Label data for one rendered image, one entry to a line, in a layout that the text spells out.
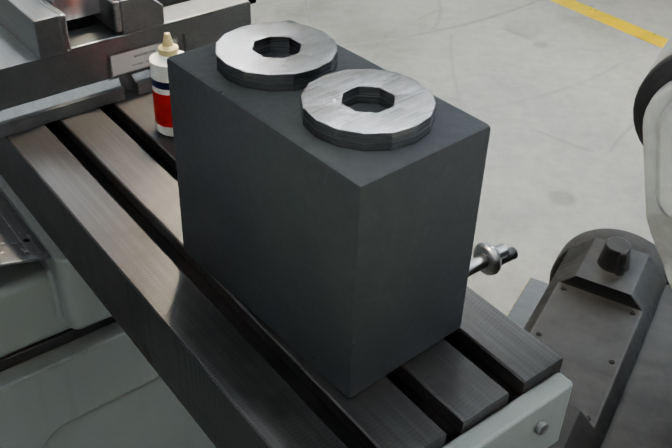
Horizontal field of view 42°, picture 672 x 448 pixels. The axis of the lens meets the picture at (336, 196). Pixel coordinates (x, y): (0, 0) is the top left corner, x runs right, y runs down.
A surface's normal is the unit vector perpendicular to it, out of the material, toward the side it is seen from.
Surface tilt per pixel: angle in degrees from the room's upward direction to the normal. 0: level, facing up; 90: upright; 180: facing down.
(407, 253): 90
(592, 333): 0
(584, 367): 0
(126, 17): 90
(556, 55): 0
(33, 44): 90
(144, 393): 90
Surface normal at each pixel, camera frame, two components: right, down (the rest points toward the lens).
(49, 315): 0.61, 0.47
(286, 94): 0.03, -0.82
